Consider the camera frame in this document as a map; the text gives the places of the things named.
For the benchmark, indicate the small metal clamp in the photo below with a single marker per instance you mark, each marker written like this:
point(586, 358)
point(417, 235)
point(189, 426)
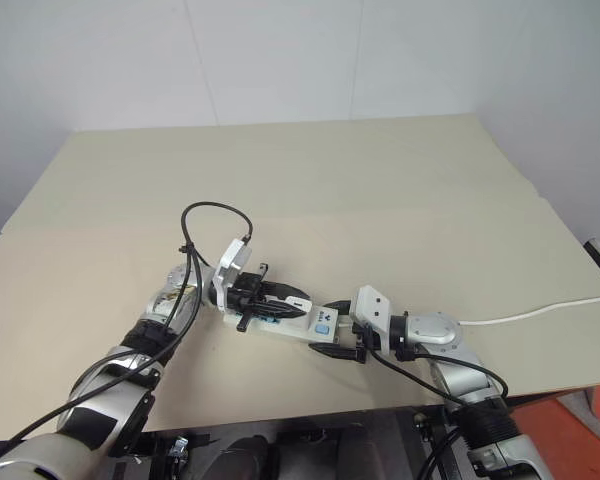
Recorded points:
point(180, 446)

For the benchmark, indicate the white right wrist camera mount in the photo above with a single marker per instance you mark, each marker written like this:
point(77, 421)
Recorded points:
point(375, 305)

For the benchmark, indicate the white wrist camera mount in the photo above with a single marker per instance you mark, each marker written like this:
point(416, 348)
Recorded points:
point(232, 265)
point(375, 305)

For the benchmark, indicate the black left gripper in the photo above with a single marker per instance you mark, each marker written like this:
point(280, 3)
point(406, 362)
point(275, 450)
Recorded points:
point(247, 295)

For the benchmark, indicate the white power strip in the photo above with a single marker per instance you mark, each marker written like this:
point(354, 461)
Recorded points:
point(305, 326)

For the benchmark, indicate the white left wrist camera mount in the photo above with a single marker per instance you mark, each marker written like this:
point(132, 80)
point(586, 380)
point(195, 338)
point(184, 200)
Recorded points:
point(232, 265)

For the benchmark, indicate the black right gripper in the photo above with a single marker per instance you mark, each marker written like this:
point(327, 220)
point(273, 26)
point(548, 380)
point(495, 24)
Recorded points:
point(362, 340)

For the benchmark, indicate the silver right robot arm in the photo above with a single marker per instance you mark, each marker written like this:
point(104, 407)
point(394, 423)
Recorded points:
point(472, 380)

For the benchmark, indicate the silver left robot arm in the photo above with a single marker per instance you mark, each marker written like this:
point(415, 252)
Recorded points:
point(115, 395)

